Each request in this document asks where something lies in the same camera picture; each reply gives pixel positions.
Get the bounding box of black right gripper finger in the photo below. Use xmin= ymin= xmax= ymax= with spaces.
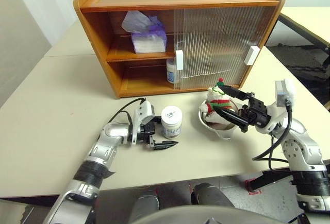
xmin=214 ymin=108 xmax=250 ymax=132
xmin=220 ymin=85 xmax=253 ymax=101

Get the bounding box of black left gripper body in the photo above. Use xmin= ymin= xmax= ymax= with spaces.
xmin=140 ymin=122 xmax=157 ymax=147

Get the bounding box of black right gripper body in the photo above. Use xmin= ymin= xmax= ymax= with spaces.
xmin=238 ymin=93 xmax=272 ymax=129

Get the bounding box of narrow white lidded jar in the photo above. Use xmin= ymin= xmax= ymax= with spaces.
xmin=161 ymin=106 xmax=183 ymax=140

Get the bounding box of stainless steel bowl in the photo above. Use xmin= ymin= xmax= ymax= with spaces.
xmin=197 ymin=99 xmax=239 ymax=140

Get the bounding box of white plush toy christmas sweater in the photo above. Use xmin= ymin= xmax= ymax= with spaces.
xmin=200 ymin=77 xmax=237 ymax=124

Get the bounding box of white door handle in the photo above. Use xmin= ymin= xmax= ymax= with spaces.
xmin=244 ymin=45 xmax=260 ymax=66
xmin=175 ymin=49 xmax=184 ymax=70

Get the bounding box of wide white lidded jar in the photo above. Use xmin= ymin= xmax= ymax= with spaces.
xmin=166 ymin=58 xmax=181 ymax=84

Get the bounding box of ribbed clear sliding door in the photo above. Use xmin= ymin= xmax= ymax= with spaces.
xmin=173 ymin=9 xmax=186 ymax=90
xmin=181 ymin=5 xmax=281 ymax=89

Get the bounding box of purple tissue pack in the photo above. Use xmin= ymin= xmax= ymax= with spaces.
xmin=121 ymin=10 xmax=167 ymax=54

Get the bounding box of wooden shelf board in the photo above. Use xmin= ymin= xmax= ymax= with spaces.
xmin=106 ymin=49 xmax=176 ymax=63

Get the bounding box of light grey rounded shape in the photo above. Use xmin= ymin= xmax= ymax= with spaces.
xmin=128 ymin=190 xmax=160 ymax=224

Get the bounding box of black table leg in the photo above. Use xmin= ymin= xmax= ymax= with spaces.
xmin=251 ymin=169 xmax=294 ymax=193

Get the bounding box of red floor tape mark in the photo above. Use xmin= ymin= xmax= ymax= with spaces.
xmin=243 ymin=179 xmax=261 ymax=196

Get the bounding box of dark grey rounded shape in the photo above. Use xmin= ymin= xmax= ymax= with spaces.
xmin=192 ymin=182 xmax=235 ymax=209

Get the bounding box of pale grey curved robot body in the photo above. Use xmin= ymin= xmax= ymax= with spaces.
xmin=154 ymin=205 xmax=305 ymax=224

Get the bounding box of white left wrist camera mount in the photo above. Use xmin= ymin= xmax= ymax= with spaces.
xmin=130 ymin=99 xmax=157 ymax=145

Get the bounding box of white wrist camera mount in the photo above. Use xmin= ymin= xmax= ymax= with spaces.
xmin=255 ymin=78 xmax=297 ymax=135
xmin=130 ymin=99 xmax=157 ymax=145

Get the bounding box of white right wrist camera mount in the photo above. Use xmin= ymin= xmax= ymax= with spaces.
xmin=255 ymin=78 xmax=297 ymax=135

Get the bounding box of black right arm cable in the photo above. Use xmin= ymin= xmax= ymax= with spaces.
xmin=252 ymin=99 xmax=294 ymax=171

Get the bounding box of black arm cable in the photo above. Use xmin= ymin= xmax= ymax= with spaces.
xmin=252 ymin=99 xmax=294 ymax=171
xmin=106 ymin=97 xmax=148 ymax=133

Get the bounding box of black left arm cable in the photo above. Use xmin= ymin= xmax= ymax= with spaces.
xmin=106 ymin=97 xmax=148 ymax=133

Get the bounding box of cream table black frame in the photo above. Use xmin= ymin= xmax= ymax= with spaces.
xmin=265 ymin=6 xmax=330 ymax=55

